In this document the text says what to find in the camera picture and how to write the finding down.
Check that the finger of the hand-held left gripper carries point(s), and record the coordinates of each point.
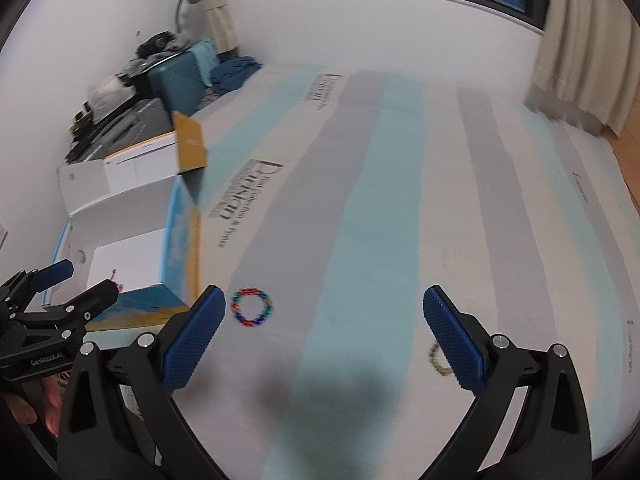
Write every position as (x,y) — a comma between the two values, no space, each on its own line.
(52,271)
(95,300)

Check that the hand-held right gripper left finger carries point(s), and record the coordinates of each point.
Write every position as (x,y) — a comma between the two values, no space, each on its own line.
(197,340)

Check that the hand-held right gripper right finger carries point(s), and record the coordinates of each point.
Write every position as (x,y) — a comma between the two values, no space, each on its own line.
(455,340)

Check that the white cardboard box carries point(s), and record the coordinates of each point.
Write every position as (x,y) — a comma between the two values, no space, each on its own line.
(130,210)

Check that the person's left hand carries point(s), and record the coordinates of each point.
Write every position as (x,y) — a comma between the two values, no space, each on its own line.
(30,402)

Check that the striped mattress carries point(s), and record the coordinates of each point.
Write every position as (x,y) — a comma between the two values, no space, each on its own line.
(390,210)

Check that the black and yellow box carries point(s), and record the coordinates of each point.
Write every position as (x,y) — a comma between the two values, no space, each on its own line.
(82,120)

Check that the dark grey suitcase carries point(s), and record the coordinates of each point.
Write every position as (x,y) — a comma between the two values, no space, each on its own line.
(132,122)

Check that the white plastic bag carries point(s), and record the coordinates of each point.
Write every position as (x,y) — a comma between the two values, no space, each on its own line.
(110,89)

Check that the teal suitcase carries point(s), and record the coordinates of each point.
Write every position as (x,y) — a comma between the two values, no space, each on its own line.
(177,85)

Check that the black bag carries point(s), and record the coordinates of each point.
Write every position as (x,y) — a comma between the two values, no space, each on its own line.
(157,42)

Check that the blue clothes pile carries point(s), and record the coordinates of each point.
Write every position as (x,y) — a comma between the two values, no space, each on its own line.
(235,75)

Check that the blue desk lamp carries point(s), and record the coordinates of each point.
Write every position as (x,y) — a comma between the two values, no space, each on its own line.
(187,7)

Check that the beige curtain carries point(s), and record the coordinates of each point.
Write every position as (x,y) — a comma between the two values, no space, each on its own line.
(585,50)
(215,5)

